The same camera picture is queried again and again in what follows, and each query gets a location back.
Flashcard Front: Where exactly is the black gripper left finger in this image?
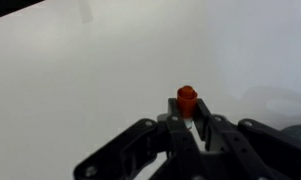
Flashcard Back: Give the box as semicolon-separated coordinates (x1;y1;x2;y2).
73;97;204;180

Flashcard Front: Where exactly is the orange-capped white marker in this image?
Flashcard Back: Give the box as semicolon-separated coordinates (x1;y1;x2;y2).
176;85;199;130

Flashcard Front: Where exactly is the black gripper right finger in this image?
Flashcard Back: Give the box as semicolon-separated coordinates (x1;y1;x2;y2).
193;98;301;180

